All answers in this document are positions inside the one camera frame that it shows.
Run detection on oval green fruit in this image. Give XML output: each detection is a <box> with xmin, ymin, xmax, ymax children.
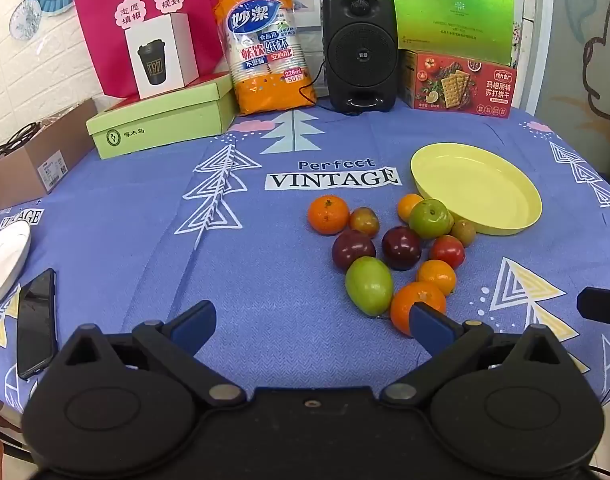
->
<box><xmin>345</xmin><ymin>256</ymin><xmax>395</xmax><ymax>317</ymax></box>

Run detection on large dotted tangerine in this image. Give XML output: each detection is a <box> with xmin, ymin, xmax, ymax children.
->
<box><xmin>307</xmin><ymin>195</ymin><xmax>350</xmax><ymax>236</ymax></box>

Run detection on brown round fruit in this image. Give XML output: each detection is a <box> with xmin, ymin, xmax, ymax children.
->
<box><xmin>451</xmin><ymin>219</ymin><xmax>477</xmax><ymax>247</ymax></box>

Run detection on black speaker cable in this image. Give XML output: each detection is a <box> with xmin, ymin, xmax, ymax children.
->
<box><xmin>297</xmin><ymin>57</ymin><xmax>366</xmax><ymax>117</ymax></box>

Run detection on black cables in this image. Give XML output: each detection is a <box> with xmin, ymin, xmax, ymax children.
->
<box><xmin>0</xmin><ymin>121</ymin><xmax>42</xmax><ymax>196</ymax></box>

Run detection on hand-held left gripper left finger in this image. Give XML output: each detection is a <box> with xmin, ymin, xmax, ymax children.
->
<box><xmin>55</xmin><ymin>300</ymin><xmax>248</xmax><ymax>408</ymax></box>

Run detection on green gift box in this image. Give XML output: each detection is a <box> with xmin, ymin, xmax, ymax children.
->
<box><xmin>390</xmin><ymin>0</ymin><xmax>516</xmax><ymax>68</ymax></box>

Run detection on white box with cup picture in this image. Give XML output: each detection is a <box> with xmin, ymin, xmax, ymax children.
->
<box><xmin>124</xmin><ymin>12</ymin><xmax>194</xmax><ymax>100</ymax></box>

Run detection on yellow plastic plate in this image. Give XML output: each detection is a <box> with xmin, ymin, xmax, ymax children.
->
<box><xmin>410</xmin><ymin>143</ymin><xmax>543</xmax><ymax>236</ymax></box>

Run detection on round clear wall decoration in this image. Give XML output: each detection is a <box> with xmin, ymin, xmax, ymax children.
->
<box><xmin>9</xmin><ymin>0</ymin><xmax>42</xmax><ymax>37</ymax></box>

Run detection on light green shoe box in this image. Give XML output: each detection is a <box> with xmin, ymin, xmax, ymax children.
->
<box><xmin>86</xmin><ymin>74</ymin><xmax>239</xmax><ymax>160</ymax></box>

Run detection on brown cardboard box with label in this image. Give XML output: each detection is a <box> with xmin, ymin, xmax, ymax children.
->
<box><xmin>0</xmin><ymin>98</ymin><xmax>99</xmax><ymax>211</ymax></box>

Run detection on round green apple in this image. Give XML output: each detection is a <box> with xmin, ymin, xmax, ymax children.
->
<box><xmin>408</xmin><ymin>199</ymin><xmax>455</xmax><ymax>240</ymax></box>

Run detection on blue printed tablecloth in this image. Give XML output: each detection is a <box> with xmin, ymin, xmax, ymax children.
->
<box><xmin>0</xmin><ymin>102</ymin><xmax>610</xmax><ymax>413</ymax></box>

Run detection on orange paper cup pack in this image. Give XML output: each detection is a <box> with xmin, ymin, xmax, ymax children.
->
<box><xmin>212</xmin><ymin>0</ymin><xmax>317</xmax><ymax>116</ymax></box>

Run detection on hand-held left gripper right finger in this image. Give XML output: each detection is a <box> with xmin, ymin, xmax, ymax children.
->
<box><xmin>382</xmin><ymin>301</ymin><xmax>566</xmax><ymax>408</ymax></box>

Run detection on black speaker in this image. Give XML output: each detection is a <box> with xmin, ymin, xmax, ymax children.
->
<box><xmin>322</xmin><ymin>0</ymin><xmax>400</xmax><ymax>113</ymax></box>

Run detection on large orange with stem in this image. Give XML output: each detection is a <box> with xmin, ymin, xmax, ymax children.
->
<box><xmin>390</xmin><ymin>281</ymin><xmax>447</xmax><ymax>337</ymax></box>

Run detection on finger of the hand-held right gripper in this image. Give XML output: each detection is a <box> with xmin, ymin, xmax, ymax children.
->
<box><xmin>577</xmin><ymin>287</ymin><xmax>610</xmax><ymax>327</ymax></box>

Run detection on white plate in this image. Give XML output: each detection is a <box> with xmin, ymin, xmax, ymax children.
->
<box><xmin>0</xmin><ymin>220</ymin><xmax>32</xmax><ymax>312</ymax></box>

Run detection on small orange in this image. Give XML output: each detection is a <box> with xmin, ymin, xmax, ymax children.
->
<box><xmin>416</xmin><ymin>259</ymin><xmax>458</xmax><ymax>296</ymax></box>

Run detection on bright red plum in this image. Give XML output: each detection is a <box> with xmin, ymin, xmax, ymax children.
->
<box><xmin>429</xmin><ymin>235</ymin><xmax>466</xmax><ymax>270</ymax></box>

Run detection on red cracker box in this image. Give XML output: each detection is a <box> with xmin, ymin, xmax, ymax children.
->
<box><xmin>399</xmin><ymin>50</ymin><xmax>518</xmax><ymax>119</ymax></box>

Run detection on dark purple plum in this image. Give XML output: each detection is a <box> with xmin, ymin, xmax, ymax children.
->
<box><xmin>381</xmin><ymin>226</ymin><xmax>423</xmax><ymax>271</ymax></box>
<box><xmin>332</xmin><ymin>230</ymin><xmax>377</xmax><ymax>272</ymax></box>

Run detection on small red-green plum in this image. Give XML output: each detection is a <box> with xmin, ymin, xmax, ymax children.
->
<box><xmin>349</xmin><ymin>207</ymin><xmax>381</xmax><ymax>238</ymax></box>

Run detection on yellowish orange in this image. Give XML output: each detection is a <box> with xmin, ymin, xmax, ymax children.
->
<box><xmin>397</xmin><ymin>193</ymin><xmax>426</xmax><ymax>223</ymax></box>

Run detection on black smartphone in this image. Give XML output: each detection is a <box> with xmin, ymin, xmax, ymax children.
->
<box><xmin>16</xmin><ymin>268</ymin><xmax>58</xmax><ymax>380</ymax></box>

